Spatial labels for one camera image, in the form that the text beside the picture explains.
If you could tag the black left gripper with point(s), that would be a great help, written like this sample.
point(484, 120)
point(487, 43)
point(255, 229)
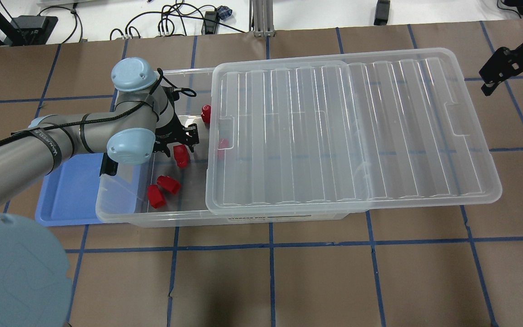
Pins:
point(168, 135)

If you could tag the red block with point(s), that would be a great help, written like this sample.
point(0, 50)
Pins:
point(169, 184)
point(222, 146)
point(206, 114)
point(181, 155)
point(155, 196)

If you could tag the clear plastic box lid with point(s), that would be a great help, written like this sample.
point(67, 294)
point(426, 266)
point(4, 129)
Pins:
point(422, 141)

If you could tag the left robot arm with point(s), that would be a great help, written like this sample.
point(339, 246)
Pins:
point(35, 290)

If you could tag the red block top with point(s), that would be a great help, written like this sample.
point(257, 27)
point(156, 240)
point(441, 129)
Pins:
point(206, 114)

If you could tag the clear plastic storage box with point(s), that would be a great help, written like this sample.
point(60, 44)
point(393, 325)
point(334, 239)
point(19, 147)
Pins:
point(175, 200)

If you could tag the blue plastic tray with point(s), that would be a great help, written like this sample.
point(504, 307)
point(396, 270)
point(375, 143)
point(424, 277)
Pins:
point(78, 194)

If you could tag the black equipment box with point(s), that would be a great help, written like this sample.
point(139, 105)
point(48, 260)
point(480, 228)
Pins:
point(34, 30)

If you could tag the black power adapter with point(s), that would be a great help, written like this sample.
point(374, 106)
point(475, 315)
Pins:
point(382, 12)

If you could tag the black box latch handle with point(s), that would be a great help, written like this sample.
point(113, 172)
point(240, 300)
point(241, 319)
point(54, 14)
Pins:
point(108, 166)

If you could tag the aluminium frame post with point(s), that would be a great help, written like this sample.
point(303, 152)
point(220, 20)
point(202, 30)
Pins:
point(261, 16)

